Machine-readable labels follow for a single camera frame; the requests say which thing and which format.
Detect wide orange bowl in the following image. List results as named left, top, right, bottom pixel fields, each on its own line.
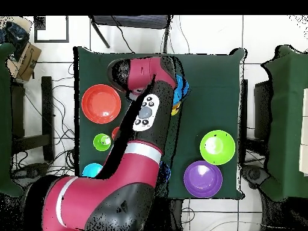
left=81, top=84, right=122, bottom=125

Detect ribbed green cup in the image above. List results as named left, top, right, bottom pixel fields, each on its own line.
left=93, top=133, right=112, bottom=152

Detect light blue small bowl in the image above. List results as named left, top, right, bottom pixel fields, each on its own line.
left=82, top=162, right=104, bottom=178

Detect dark green table cloth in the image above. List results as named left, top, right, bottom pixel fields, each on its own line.
left=73, top=46, right=247, bottom=200

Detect dark folding chair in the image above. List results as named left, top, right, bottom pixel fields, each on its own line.
left=88, top=14, right=174, bottom=54

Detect black square frame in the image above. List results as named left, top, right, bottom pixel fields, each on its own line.
left=34, top=15, right=70, bottom=43

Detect large blue bowl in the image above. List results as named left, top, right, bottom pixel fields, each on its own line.
left=173, top=73, right=191, bottom=105

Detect ribbed yellow cup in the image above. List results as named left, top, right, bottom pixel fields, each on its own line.
left=171, top=100, right=182, bottom=116

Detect black stand frame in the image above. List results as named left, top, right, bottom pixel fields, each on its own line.
left=10, top=76, right=55, bottom=162
left=253, top=80, right=274, bottom=140

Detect black bag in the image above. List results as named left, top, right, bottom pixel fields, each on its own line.
left=5, top=21, right=30, bottom=61

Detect purple bowl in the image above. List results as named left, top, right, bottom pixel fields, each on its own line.
left=183, top=160, right=224, bottom=199

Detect brown cardboard box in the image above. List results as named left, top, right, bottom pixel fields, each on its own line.
left=5, top=42, right=42, bottom=82

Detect dark blue small bowl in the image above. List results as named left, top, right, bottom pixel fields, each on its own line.
left=158, top=161, right=172, bottom=184

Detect large green bowl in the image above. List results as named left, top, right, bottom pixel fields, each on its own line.
left=200, top=129, right=236, bottom=166

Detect green cloth side table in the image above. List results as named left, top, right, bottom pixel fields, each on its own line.
left=260, top=45, right=308, bottom=202
left=0, top=42, right=25, bottom=198

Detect tangled black floor cables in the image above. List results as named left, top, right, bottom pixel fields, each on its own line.
left=10, top=62, right=76, bottom=179

